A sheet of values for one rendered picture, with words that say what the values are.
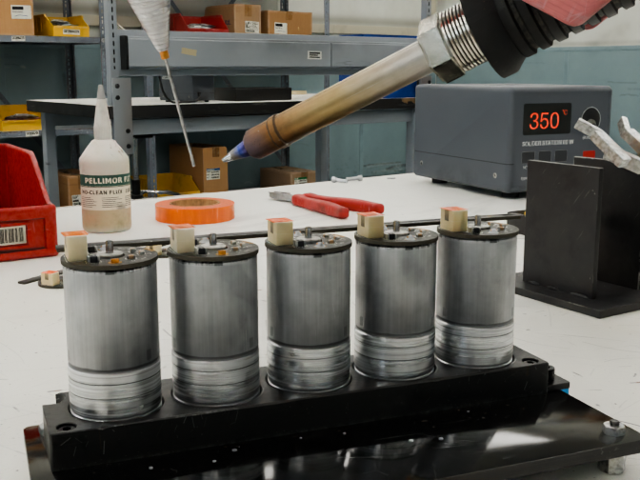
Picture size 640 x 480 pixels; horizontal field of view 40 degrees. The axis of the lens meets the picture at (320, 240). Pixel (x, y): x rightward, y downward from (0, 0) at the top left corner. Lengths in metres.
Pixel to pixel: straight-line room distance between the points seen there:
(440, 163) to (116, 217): 0.35
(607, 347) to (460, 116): 0.47
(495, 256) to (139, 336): 0.11
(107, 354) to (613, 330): 0.24
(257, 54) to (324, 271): 2.79
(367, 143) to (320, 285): 5.93
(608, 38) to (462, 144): 4.90
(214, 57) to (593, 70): 3.27
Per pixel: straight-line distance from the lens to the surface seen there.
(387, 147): 6.29
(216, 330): 0.24
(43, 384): 0.33
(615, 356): 0.37
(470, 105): 0.80
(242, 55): 2.99
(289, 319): 0.25
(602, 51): 5.71
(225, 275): 0.23
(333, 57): 3.22
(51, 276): 0.47
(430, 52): 0.20
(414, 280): 0.25
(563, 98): 0.80
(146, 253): 0.24
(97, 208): 0.62
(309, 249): 0.24
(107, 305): 0.23
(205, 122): 2.99
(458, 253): 0.27
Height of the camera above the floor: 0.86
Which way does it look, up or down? 11 degrees down
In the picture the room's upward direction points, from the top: straight up
